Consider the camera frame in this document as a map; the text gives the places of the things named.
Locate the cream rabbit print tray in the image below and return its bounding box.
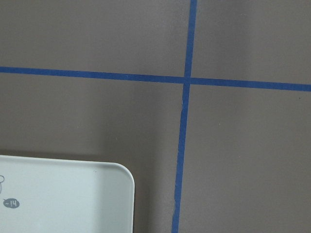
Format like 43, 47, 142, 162
0, 155, 135, 233

